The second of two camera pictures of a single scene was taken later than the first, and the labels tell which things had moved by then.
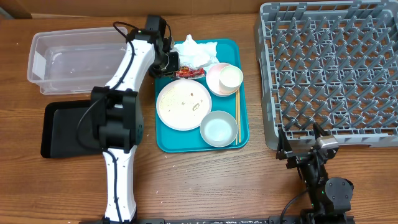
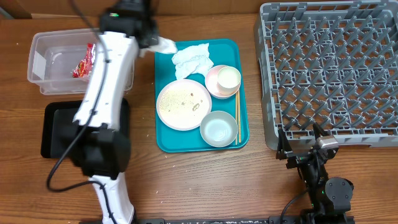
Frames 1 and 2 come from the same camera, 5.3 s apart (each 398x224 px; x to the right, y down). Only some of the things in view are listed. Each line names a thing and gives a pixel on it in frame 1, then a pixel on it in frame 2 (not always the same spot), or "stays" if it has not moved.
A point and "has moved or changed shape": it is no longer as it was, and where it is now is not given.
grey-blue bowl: (218, 129) stays
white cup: (231, 78) stays
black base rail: (234, 220) stays
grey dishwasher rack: (332, 63) stays
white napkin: (195, 55) has moved or changed shape
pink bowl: (212, 79) stays
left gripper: (174, 65) to (153, 33)
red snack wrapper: (188, 73) to (84, 69)
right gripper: (297, 158) stays
